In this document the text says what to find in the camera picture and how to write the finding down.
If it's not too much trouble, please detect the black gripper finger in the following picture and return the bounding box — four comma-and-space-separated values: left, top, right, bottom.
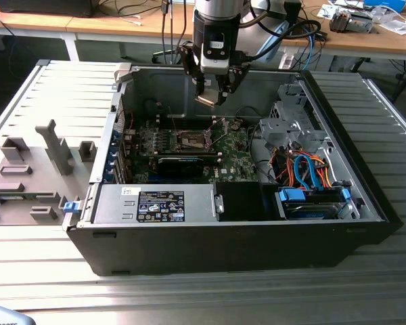
216, 62, 252, 106
178, 41, 207, 99

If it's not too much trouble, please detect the silver CPU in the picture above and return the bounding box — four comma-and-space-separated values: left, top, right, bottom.
194, 87, 221, 108

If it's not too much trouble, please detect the metal socket cover frame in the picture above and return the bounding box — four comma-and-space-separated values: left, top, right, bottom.
204, 117, 229, 150

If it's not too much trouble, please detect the black RAM slot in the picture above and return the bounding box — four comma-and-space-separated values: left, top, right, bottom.
157, 117, 219, 123
158, 123, 223, 129
156, 114, 217, 120
158, 121, 221, 126

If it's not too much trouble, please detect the CPU socket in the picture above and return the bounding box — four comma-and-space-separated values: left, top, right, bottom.
173, 128, 213, 152

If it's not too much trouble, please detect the copper finned CPU cooler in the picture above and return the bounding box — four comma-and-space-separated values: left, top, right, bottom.
328, 9, 352, 34

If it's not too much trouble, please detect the grey metal drive cage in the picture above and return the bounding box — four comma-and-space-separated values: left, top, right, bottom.
258, 83, 338, 160

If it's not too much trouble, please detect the light wooden desk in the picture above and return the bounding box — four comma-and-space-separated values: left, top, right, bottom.
0, 0, 406, 64

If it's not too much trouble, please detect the green motherboard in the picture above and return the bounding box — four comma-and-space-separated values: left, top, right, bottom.
123, 116, 260, 186

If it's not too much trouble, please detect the dark RAM stick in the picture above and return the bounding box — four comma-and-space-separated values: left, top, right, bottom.
155, 152, 223, 160

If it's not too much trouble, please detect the black graphics card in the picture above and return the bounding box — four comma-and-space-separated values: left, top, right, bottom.
156, 156, 206, 179

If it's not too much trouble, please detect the white paper sheet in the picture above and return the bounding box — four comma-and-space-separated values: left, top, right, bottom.
316, 3, 346, 20

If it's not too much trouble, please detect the hard disk in blue carrier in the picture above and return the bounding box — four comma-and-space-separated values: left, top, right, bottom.
273, 187, 355, 221

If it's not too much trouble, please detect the grey metal drive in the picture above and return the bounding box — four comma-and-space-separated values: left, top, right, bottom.
348, 12, 376, 34

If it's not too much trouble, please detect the grey power supply unit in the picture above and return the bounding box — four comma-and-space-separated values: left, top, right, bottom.
91, 184, 221, 227

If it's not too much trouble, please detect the black equipment box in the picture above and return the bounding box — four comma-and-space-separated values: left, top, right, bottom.
0, 0, 95, 18

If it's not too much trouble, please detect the black PC case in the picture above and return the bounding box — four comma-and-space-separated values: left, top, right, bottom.
62, 63, 404, 277

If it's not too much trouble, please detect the grey parts rack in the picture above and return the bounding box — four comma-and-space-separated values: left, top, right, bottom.
0, 118, 99, 227

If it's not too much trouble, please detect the blue box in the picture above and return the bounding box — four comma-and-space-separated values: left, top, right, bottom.
363, 0, 406, 13

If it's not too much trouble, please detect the clear plastic bag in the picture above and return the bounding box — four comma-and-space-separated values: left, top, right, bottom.
375, 13, 406, 37

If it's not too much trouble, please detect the grey rounded device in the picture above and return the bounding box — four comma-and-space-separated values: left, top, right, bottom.
0, 303, 34, 325

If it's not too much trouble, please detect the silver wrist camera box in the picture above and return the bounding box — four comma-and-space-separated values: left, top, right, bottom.
200, 32, 231, 74

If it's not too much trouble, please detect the black hanging cable with plug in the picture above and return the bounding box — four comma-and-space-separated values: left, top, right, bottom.
159, 0, 177, 65

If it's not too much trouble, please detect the orange and red wire bundle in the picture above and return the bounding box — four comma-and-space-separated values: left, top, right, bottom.
272, 150, 334, 189

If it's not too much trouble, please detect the light blue data cable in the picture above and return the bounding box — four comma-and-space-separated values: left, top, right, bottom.
292, 151, 319, 192

